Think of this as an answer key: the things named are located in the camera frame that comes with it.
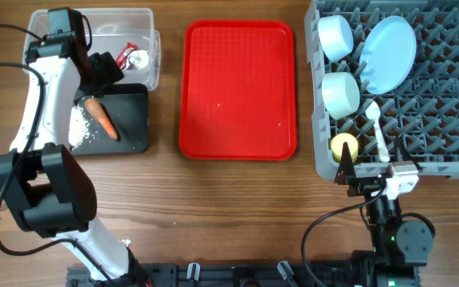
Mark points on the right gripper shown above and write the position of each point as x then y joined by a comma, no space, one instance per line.
346,176

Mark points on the yellow plastic cup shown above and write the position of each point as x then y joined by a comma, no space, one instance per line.
336,146

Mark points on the white tissue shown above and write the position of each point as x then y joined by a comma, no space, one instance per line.
138,59

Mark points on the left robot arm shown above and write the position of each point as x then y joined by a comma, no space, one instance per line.
43,186

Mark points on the grey dishwasher rack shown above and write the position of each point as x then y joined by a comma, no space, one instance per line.
422,112

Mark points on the light blue plate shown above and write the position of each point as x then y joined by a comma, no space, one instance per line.
388,55

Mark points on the mint green bowl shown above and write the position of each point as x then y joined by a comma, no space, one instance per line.
340,94

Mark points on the cooked rice leftovers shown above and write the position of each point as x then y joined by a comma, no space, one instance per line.
78,127

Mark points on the red serving tray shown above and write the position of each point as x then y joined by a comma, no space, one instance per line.
238,91

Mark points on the light blue rice bowl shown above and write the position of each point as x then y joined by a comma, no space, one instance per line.
336,38

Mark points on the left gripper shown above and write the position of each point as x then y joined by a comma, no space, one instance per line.
109,72

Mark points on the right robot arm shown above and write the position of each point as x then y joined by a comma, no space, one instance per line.
401,242

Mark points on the orange carrot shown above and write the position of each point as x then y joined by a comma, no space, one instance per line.
95,109

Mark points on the white plastic spoon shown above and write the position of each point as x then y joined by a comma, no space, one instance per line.
373,113

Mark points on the clear plastic storage bin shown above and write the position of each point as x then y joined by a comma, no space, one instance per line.
113,28

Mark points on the red snack wrapper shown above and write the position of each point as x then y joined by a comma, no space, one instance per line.
122,59

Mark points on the black rectangular tray bin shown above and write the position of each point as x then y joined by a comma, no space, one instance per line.
126,105

